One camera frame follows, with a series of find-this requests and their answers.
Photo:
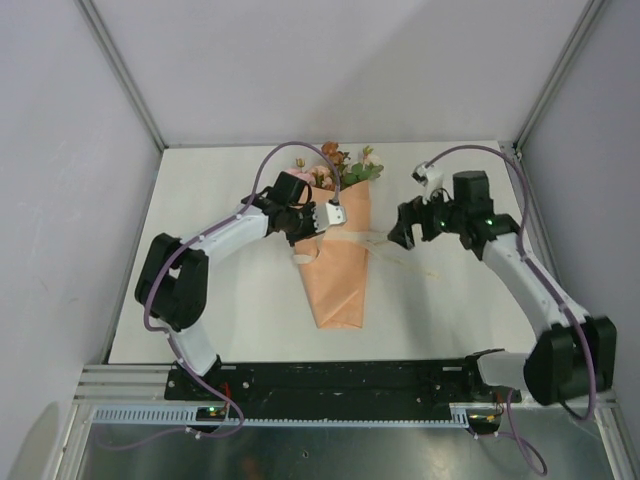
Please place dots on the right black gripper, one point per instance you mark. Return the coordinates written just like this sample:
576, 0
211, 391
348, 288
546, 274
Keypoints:
410, 214

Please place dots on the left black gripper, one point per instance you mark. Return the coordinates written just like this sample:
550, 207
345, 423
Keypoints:
308, 209

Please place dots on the cream ribbon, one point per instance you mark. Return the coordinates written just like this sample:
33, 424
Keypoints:
372, 241

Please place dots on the pink fake flower stem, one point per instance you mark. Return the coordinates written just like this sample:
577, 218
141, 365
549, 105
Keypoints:
318, 176

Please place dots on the white fake flower stem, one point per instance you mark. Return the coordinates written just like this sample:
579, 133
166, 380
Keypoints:
366, 167

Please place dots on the orange beige wrapping paper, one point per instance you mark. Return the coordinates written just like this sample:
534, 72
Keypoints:
335, 283

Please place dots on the brown orange fake flower stem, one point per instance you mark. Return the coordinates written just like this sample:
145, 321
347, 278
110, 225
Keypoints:
337, 157

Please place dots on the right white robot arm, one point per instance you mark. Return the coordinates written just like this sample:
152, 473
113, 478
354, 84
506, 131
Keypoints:
574, 353

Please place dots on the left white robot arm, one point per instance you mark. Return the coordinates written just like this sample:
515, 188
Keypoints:
175, 274

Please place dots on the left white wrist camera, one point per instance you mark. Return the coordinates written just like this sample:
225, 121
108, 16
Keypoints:
327, 215

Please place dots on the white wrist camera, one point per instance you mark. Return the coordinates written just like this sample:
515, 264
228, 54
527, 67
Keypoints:
327, 215
430, 178

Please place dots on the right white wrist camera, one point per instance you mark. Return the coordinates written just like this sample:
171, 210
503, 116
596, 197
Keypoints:
430, 178

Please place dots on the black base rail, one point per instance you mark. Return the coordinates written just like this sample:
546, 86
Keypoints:
407, 390

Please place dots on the aluminium frame profile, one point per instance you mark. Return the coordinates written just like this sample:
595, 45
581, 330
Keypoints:
127, 384

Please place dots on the right aluminium corner post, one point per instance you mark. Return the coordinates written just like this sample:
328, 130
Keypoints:
576, 41

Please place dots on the aluminium corner post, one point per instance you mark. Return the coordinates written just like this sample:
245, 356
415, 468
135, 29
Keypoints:
576, 41
120, 70

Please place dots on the left aluminium corner post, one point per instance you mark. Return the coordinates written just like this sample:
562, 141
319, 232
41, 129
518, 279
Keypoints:
120, 70

